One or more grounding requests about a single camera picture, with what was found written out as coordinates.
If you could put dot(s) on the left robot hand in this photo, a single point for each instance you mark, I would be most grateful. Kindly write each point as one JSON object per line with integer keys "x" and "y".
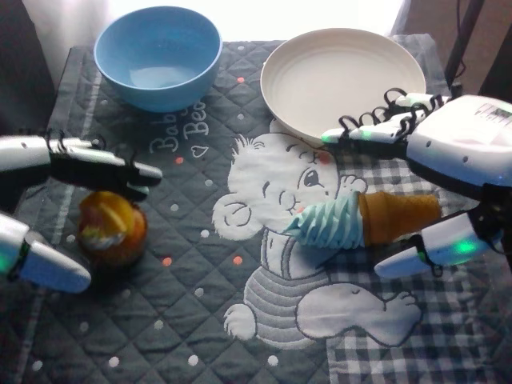
{"x": 24, "y": 154}

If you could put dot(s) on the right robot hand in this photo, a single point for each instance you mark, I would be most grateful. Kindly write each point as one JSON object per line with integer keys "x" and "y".
{"x": 460, "y": 136}

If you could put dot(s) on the toy ice cream cone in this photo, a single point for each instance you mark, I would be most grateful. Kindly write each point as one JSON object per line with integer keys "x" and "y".
{"x": 400, "y": 216}

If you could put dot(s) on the orange toy cupcake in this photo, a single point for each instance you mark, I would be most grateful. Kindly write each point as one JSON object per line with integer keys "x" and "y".
{"x": 116, "y": 236}

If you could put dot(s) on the cream round plate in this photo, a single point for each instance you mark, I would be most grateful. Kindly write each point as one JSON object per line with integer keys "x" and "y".
{"x": 340, "y": 80}

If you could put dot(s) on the blue bowl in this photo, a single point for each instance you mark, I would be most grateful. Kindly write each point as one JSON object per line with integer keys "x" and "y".
{"x": 160, "y": 40}

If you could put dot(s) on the black stand leg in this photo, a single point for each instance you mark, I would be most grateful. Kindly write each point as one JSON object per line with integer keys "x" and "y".
{"x": 464, "y": 40}
{"x": 500, "y": 72}

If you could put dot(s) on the black curtain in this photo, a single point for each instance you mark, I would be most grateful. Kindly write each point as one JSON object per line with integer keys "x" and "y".
{"x": 24, "y": 60}

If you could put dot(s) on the grey quilt with bear print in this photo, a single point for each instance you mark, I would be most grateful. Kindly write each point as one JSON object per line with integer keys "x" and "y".
{"x": 192, "y": 260}

